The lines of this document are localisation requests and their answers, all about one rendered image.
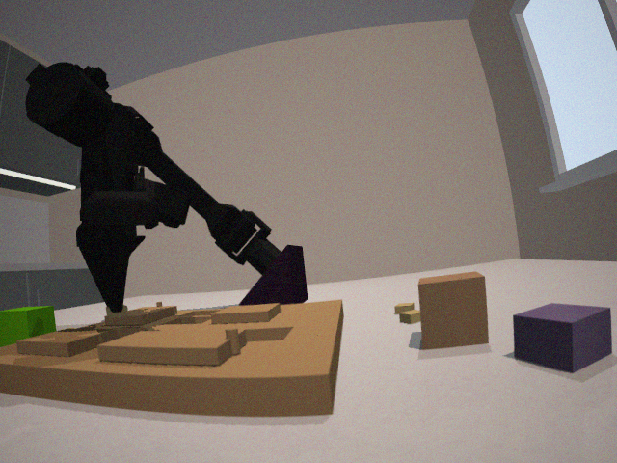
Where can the tan puzzle board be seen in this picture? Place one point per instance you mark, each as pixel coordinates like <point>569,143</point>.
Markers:
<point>267,360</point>

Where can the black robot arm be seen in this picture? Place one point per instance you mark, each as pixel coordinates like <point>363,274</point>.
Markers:
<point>73,104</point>

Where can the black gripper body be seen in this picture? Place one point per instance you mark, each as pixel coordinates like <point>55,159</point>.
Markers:
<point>109,205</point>

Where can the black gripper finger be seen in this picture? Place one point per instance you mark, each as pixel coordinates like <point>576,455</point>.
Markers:
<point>108,257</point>
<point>90,268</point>

